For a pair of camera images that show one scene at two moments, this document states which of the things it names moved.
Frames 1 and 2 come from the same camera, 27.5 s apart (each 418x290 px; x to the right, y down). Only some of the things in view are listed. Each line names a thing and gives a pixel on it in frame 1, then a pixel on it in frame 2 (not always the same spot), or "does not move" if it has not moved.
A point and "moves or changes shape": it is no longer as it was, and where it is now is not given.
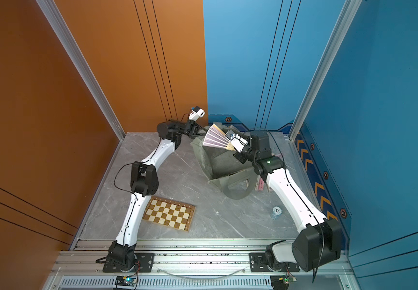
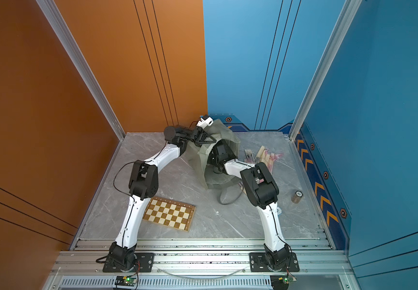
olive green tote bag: [236, 177] moves or changes shape
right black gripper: [240, 157] → [209, 154]
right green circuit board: [281, 282] does not move
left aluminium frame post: [57, 20] does not move
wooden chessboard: [170, 213] does not move
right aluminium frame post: [342, 24] does not move
